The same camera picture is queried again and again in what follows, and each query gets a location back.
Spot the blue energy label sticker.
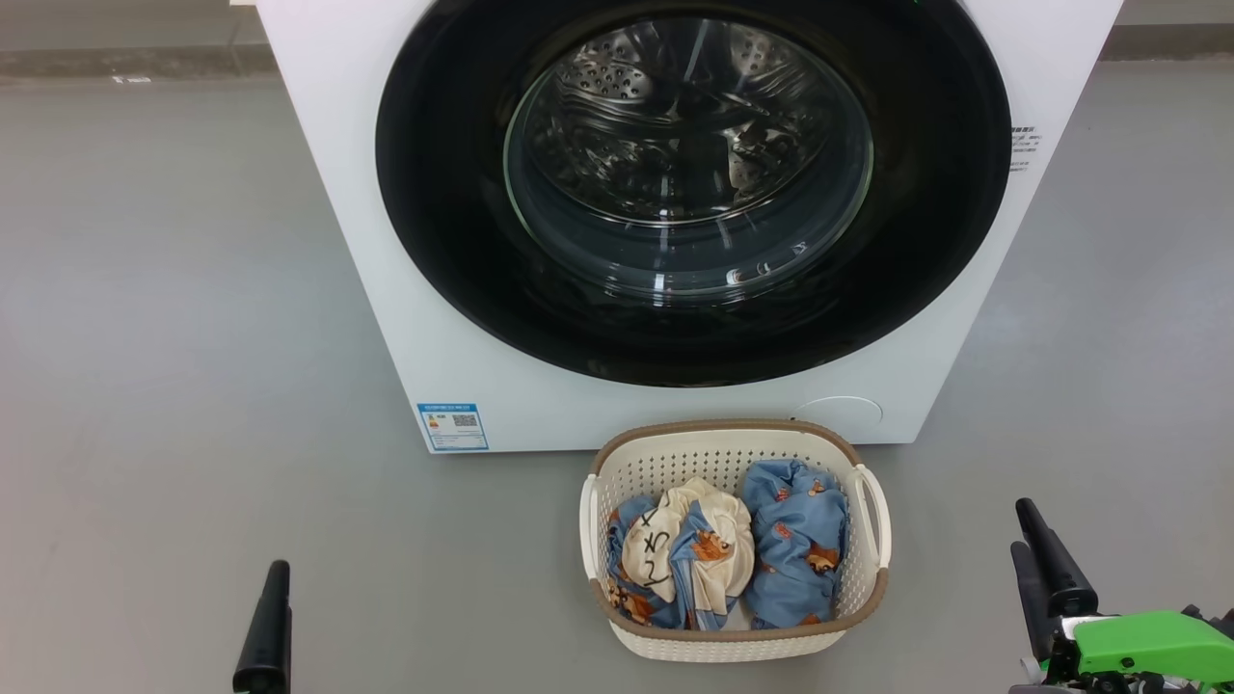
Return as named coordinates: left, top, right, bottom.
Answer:
left=416, top=402, right=490, bottom=452

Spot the round white filter cover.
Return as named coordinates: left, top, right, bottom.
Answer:
left=792, top=395, right=884, bottom=436

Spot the white front-load washing machine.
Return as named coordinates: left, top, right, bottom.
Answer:
left=253, top=0, right=1127, bottom=454

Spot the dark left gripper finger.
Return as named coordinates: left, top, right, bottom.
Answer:
left=231, top=560, right=292, bottom=694

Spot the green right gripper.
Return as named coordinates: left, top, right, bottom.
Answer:
left=1007, top=497, right=1234, bottom=694

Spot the blue and cream bear-print garment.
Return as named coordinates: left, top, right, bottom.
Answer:
left=605, top=477, right=758, bottom=632

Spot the cream perforated laundry basket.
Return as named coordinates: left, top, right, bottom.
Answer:
left=578, top=418, right=893, bottom=664

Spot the printed warning text label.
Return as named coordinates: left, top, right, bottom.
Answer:
left=1009, top=123, right=1043, bottom=175

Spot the black round glass washer door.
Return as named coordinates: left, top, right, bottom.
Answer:
left=374, top=0, right=1013, bottom=388

